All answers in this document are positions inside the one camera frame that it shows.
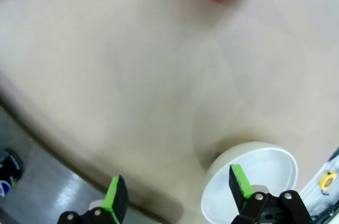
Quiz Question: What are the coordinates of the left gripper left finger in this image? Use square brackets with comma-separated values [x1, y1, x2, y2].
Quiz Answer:
[57, 175, 130, 224]

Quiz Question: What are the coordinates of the yellow tape measure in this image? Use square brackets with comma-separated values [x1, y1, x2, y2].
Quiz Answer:
[319, 171, 337, 195]

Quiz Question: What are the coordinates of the black Pepsi can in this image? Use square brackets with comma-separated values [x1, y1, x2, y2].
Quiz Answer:
[0, 148, 24, 204]

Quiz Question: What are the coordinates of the white plastic bowl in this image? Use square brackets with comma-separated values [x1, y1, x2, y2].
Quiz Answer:
[200, 141, 299, 223]

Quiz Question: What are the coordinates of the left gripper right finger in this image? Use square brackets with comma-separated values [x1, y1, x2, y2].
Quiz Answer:
[229, 164, 314, 224]

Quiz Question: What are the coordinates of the yellow tag device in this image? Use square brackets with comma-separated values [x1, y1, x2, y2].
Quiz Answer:
[299, 147, 339, 224]

